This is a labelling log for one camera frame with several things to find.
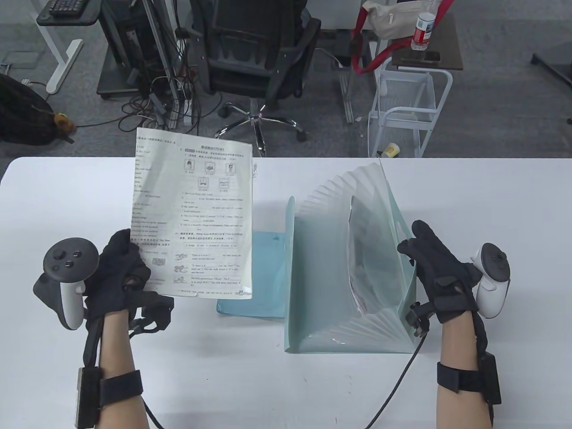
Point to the person's right hand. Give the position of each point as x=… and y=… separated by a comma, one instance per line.
x=442, y=277

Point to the person's left hand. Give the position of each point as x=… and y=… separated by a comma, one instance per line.
x=118, y=272

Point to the printed worksheet document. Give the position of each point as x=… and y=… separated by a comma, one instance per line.
x=196, y=214

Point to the blue paper document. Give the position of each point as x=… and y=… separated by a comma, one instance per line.
x=263, y=277

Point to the person's left forearm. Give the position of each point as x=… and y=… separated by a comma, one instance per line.
x=118, y=348

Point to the person's right forearm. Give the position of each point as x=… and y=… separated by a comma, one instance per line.
x=460, y=344

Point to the grey white handheld controller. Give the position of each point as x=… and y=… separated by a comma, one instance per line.
x=491, y=290
x=69, y=261

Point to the black labelled wrist box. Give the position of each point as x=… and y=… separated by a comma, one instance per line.
x=491, y=380
x=87, y=395

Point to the yellow paper cup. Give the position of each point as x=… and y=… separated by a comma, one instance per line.
x=390, y=151

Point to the brown plush toy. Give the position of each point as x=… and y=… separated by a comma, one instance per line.
x=65, y=123

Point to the black backpack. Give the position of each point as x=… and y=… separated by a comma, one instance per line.
x=22, y=111

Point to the short aluminium extrusion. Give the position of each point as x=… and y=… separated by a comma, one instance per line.
x=347, y=100

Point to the white leg standing desk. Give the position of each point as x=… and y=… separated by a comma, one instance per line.
x=62, y=62

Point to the black smartphone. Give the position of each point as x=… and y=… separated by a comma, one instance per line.
x=420, y=56

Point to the dark brown side table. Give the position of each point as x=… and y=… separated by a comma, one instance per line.
x=449, y=44

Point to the black computer tower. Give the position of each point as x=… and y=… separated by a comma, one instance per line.
x=127, y=40

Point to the black stand base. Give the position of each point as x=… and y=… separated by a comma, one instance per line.
x=554, y=62

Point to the clear plastic water bottle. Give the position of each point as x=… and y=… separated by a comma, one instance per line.
x=423, y=29

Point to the black office chair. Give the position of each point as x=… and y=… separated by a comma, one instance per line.
x=252, y=49

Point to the black keyboard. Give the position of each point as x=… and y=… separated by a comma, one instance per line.
x=67, y=6

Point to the aluminium frame rail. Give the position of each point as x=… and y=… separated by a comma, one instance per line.
x=163, y=53

